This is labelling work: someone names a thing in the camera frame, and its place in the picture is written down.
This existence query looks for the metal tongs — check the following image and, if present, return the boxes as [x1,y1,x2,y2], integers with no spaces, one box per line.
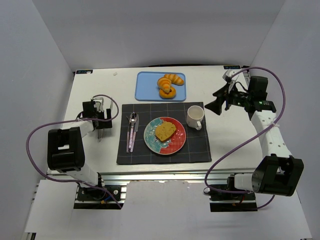
[91,97,113,142]

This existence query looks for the brown bread slice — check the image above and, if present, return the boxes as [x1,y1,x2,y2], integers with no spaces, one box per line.
[155,121,177,142]

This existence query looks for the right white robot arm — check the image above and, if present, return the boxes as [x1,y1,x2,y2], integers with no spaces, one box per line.
[205,76,304,197]

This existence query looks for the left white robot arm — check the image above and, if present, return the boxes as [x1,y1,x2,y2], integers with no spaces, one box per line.
[47,97,113,188]

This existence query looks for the white ceramic mug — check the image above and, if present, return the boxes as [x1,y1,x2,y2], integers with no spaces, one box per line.
[186,105,205,131]

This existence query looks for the right blue table label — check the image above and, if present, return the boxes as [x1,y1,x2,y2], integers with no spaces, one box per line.
[223,65,241,70]

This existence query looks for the blue table label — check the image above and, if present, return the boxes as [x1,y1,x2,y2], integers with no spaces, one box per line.
[75,69,93,75]
[223,65,241,70]

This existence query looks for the left blue table label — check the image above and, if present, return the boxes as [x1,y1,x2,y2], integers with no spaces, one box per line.
[75,69,93,75]

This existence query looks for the dark checked placemat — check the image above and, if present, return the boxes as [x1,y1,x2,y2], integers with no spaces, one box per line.
[116,102,212,165]

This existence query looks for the striped croissant roll back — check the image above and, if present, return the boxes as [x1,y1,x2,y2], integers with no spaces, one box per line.
[164,73,185,86]

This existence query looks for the striped croissant roll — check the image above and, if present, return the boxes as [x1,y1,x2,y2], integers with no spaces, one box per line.
[157,77,172,93]
[164,73,185,86]

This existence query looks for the red teal floral plate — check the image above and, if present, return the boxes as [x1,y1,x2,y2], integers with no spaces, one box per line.
[143,117,187,155]

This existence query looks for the striped croissant roll front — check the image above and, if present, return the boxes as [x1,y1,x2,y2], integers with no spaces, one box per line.
[157,77,172,93]

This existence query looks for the blue plastic tray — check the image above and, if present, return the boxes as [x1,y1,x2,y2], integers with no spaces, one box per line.
[134,71,187,102]

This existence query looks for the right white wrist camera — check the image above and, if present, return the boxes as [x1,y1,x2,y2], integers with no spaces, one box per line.
[222,69,235,83]

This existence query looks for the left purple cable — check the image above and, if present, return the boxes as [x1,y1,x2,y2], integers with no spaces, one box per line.
[25,93,123,209]

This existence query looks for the metal spoon pink handle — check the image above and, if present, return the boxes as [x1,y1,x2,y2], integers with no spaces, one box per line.
[126,112,139,153]

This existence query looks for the orange ring donut bread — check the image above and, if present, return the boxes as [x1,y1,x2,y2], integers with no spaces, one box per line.
[159,87,177,99]

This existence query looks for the metal knife pink handle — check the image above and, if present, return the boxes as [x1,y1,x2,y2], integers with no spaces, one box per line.
[130,113,140,153]

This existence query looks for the aluminium table frame rail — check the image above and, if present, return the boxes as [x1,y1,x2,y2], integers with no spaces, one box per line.
[37,169,258,186]

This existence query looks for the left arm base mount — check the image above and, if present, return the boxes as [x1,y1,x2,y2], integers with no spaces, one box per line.
[73,183,126,210]

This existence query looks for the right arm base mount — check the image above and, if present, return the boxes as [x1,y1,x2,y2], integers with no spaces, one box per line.
[203,175,258,213]

